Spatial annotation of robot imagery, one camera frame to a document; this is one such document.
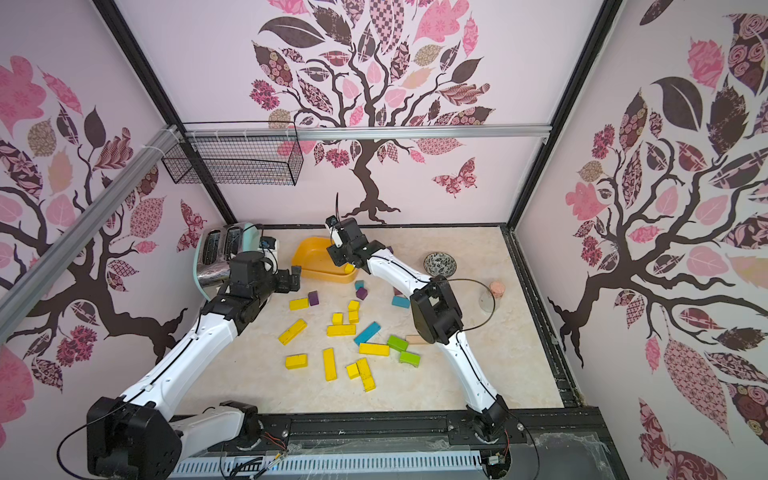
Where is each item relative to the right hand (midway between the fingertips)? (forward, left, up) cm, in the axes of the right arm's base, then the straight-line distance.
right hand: (338, 242), depth 97 cm
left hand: (-16, +12, +5) cm, 21 cm away
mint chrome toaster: (-2, +40, +2) cm, 40 cm away
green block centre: (-30, -19, -13) cm, 38 cm away
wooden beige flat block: (-29, -24, -13) cm, 40 cm away
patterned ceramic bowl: (0, -34, -13) cm, 37 cm away
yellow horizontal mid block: (-25, -1, -14) cm, 29 cm away
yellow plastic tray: (+3, +11, -14) cm, 18 cm away
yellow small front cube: (-38, -6, -12) cm, 41 cm away
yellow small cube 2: (-3, -3, -10) cm, 11 cm away
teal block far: (-15, -21, -15) cm, 29 cm away
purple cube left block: (-13, +9, -13) cm, 20 cm away
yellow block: (-15, +14, -14) cm, 25 cm away
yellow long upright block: (-35, +1, -14) cm, 38 cm away
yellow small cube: (-22, 0, -12) cm, 25 cm away
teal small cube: (-8, -6, -14) cm, 17 cm away
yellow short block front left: (-35, +11, -13) cm, 39 cm away
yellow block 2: (-31, -12, -14) cm, 36 cm away
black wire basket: (+22, +32, +21) cm, 44 cm away
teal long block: (-26, -9, -15) cm, 31 cm away
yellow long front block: (-39, -10, -14) cm, 43 cm away
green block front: (-34, -23, -14) cm, 43 cm away
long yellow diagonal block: (-26, +13, -13) cm, 32 cm away
